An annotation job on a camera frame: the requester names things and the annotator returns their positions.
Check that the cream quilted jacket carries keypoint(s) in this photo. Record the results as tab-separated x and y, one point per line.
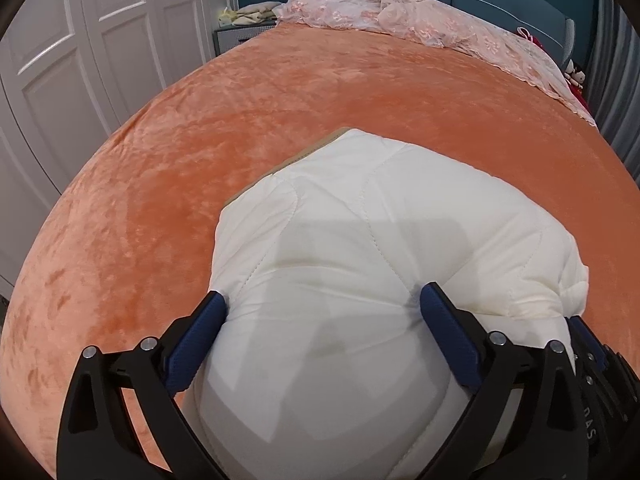
324	368

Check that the grey curtain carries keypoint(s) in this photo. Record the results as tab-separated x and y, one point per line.
612	91

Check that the orange plush bed blanket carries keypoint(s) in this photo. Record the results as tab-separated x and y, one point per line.
128	246

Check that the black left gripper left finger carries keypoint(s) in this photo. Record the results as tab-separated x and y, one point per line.
96	438

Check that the red plush toys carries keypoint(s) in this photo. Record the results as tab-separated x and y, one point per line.
574	76

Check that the dark grey nightstand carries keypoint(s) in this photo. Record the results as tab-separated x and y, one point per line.
229	37

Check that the folded cloths on nightstand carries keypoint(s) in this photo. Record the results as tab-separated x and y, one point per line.
252	14

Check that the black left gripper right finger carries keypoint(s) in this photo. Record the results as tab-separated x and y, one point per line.
525	418

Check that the white panelled wardrobe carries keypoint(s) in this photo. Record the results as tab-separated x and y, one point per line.
73	72

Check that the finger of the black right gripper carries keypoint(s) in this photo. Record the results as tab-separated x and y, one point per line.
588	338

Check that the pink floral quilt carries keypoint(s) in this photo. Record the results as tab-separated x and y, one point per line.
439	25

